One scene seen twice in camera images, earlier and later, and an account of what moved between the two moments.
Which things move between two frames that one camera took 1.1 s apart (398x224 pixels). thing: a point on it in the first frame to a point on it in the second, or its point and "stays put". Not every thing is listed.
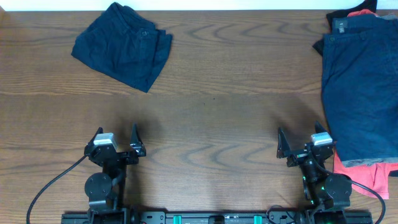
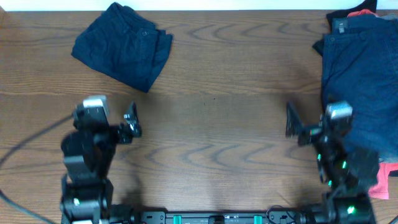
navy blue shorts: [360, 86] stays put
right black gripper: [298, 156] to [295, 125]
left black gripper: [121, 154] to [123, 131]
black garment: [367, 5] stays put
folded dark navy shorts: [124, 43] stays put
